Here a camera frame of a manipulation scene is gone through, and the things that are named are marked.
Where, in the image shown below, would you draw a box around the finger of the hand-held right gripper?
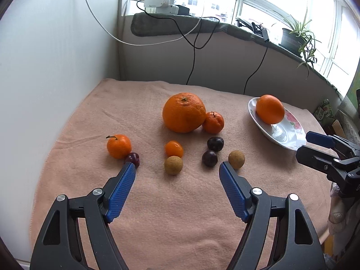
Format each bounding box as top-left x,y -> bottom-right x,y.
306,131 -> 360,154
295,145 -> 351,175

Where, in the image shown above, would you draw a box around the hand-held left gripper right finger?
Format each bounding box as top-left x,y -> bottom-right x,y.
219,162 -> 327,270

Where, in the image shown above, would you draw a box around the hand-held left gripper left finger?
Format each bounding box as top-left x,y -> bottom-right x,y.
29,162 -> 137,270

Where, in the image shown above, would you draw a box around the white floral plate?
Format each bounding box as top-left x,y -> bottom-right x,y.
248,97 -> 308,151

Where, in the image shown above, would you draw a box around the brown longan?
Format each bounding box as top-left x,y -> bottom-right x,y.
164,156 -> 183,175
228,150 -> 245,170

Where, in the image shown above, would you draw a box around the dark purple plum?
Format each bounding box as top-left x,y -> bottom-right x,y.
207,137 -> 225,152
202,150 -> 218,167

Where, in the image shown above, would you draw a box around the mandarin with stem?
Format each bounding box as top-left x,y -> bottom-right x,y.
106,134 -> 132,159

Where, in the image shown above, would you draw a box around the oval orange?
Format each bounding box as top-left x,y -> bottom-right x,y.
255,94 -> 285,125

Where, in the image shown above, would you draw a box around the small orange kumquat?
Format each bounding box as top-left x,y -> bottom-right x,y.
165,141 -> 184,158

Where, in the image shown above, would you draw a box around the small mandarin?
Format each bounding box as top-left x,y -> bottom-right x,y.
202,111 -> 225,135

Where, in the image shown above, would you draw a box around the large round orange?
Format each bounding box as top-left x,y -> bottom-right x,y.
162,92 -> 207,133

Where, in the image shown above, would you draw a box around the person's right hand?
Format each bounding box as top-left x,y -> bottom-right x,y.
328,183 -> 347,235

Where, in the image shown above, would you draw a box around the cardboard box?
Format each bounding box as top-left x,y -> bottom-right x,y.
328,118 -> 344,135

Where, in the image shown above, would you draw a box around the green printed package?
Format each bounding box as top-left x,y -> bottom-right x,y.
318,99 -> 336,125

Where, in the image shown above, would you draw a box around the white lace cloth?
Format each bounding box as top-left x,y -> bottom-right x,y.
336,96 -> 360,147

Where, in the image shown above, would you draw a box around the peach towel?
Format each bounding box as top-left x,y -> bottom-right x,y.
29,78 -> 338,270

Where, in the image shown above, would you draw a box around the potted spider plant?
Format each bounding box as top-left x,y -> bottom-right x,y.
268,7 -> 322,77

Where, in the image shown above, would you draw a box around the grey flat device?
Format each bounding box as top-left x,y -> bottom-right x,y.
236,17 -> 263,33

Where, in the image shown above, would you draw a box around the grey windowsill cloth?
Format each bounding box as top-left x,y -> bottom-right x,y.
131,12 -> 345,97

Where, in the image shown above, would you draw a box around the white foam board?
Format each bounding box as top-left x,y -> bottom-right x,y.
0,0 -> 124,262

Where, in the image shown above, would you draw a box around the white power adapters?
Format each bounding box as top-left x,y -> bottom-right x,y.
143,0 -> 179,14

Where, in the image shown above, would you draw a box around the black cable with inline box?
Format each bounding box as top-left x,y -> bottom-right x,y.
243,27 -> 270,95

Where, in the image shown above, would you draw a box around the black power cable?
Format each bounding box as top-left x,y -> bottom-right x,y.
136,0 -> 220,86

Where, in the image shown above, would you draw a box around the white cable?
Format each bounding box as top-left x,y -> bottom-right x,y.
76,0 -> 203,46

